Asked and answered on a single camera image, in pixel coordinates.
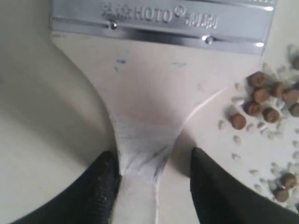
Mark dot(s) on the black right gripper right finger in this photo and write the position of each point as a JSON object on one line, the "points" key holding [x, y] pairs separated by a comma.
{"points": [[219, 198]]}

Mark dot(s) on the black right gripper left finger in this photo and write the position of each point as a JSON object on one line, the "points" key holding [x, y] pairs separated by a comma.
{"points": [[89, 200]]}

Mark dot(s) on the white wide paint brush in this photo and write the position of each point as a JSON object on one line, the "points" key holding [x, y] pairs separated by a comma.
{"points": [[153, 63]]}

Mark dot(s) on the scattered brown pellets and rice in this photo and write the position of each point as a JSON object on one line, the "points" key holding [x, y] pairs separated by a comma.
{"points": [[258, 123]]}

